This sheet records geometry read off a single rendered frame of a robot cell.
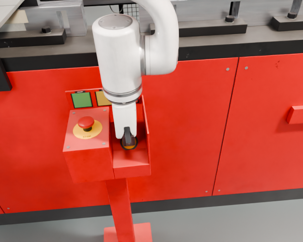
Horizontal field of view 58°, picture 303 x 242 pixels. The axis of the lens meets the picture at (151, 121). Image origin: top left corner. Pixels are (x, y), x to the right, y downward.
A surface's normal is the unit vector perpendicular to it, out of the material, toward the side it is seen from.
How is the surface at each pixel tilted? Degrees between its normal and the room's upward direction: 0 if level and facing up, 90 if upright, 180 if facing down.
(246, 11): 90
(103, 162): 90
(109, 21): 6
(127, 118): 87
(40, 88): 90
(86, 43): 0
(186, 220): 0
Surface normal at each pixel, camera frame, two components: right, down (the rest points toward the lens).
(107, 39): -0.31, 0.68
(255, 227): -0.03, -0.76
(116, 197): 0.11, 0.64
